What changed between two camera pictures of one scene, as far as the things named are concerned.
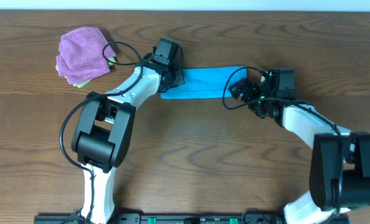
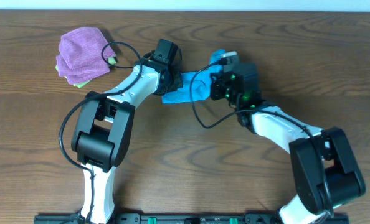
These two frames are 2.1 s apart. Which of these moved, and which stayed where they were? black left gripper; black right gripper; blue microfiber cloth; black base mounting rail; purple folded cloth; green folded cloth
Moved: blue microfiber cloth; black right gripper
Stayed: purple folded cloth; green folded cloth; black left gripper; black base mounting rail
